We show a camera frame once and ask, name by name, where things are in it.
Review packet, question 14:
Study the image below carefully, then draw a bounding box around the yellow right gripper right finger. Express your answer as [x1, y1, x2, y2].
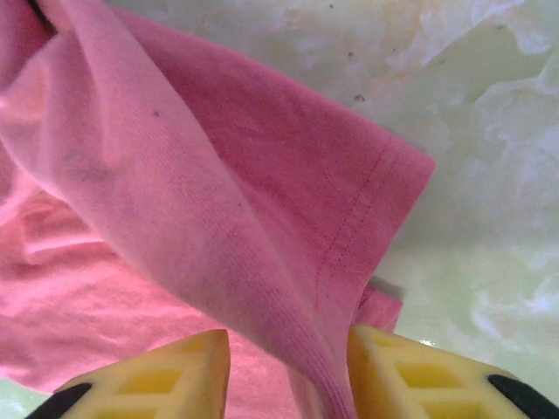
[348, 323, 559, 419]

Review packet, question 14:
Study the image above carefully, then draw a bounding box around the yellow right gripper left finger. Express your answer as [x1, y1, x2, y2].
[25, 329, 231, 419]

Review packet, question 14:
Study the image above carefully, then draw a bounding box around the pink t-shirt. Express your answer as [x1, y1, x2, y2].
[0, 0, 438, 419]

